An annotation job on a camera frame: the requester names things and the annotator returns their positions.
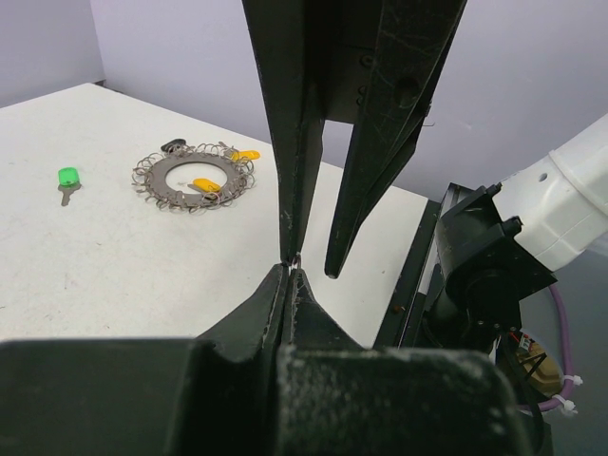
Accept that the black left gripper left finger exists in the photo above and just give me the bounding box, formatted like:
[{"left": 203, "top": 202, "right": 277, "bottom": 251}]
[{"left": 189, "top": 264, "right": 289, "bottom": 455}]

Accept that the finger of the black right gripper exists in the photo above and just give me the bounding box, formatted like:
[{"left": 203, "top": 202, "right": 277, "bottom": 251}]
[
  {"left": 242, "top": 1, "right": 326, "bottom": 264},
  {"left": 324, "top": 1, "right": 466, "bottom": 278}
]

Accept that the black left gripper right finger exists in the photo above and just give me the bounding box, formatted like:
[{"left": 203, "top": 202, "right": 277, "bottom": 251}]
[{"left": 287, "top": 268, "right": 376, "bottom": 456}]

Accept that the small black keyring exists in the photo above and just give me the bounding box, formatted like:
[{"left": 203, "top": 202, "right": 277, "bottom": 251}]
[{"left": 291, "top": 252, "right": 302, "bottom": 269}]

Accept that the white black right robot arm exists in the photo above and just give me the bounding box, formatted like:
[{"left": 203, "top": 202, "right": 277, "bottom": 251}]
[{"left": 243, "top": 1, "right": 607, "bottom": 350}]

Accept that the black key fob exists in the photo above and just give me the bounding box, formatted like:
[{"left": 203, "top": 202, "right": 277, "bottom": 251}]
[{"left": 161, "top": 139, "right": 187, "bottom": 153}]

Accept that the key with yellow tag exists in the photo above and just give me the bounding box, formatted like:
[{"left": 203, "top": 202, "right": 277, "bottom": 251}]
[{"left": 188, "top": 178, "right": 221, "bottom": 195}]

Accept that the metal disc with key rings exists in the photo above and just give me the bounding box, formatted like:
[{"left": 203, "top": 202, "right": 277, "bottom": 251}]
[{"left": 131, "top": 139, "right": 261, "bottom": 213}]

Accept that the key with green cap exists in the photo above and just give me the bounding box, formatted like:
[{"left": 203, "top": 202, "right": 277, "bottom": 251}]
[{"left": 58, "top": 167, "right": 82, "bottom": 207}]

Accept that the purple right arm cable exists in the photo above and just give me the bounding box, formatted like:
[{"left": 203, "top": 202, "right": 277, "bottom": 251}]
[{"left": 517, "top": 284, "right": 585, "bottom": 417}]

